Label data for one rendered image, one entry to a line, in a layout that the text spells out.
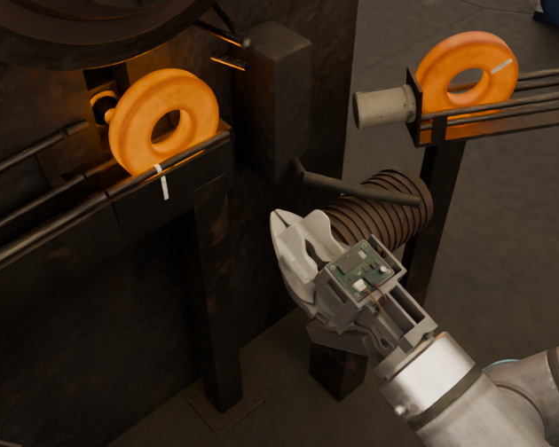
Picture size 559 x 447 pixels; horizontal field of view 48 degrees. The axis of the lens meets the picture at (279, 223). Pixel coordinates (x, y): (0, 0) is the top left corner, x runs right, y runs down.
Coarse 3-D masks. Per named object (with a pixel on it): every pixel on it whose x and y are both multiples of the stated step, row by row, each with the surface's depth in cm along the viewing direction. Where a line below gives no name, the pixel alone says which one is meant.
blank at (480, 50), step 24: (456, 48) 93; (480, 48) 93; (504, 48) 94; (432, 72) 95; (456, 72) 96; (504, 72) 97; (432, 96) 98; (456, 96) 102; (480, 96) 100; (504, 96) 100
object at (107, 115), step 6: (108, 96) 87; (96, 102) 86; (102, 102) 87; (108, 102) 87; (114, 102) 88; (96, 108) 86; (102, 108) 86; (108, 108) 86; (114, 108) 87; (96, 114) 87; (102, 114) 86; (108, 114) 87; (96, 120) 87; (102, 120) 87; (108, 120) 87
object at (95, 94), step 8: (88, 72) 88; (96, 72) 88; (104, 72) 88; (88, 80) 87; (96, 80) 87; (104, 80) 87; (112, 80) 87; (88, 88) 86; (96, 88) 86; (104, 88) 87; (112, 88) 87; (96, 96) 86; (104, 96) 87; (112, 96) 88; (120, 96) 89; (104, 128) 90
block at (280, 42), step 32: (256, 32) 91; (288, 32) 91; (256, 64) 89; (288, 64) 88; (256, 96) 93; (288, 96) 92; (256, 128) 98; (288, 128) 96; (256, 160) 103; (288, 160) 101
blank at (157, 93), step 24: (168, 72) 81; (144, 96) 78; (168, 96) 81; (192, 96) 83; (120, 120) 79; (144, 120) 80; (192, 120) 86; (216, 120) 89; (120, 144) 80; (144, 144) 82; (168, 144) 88; (192, 144) 88; (144, 168) 85
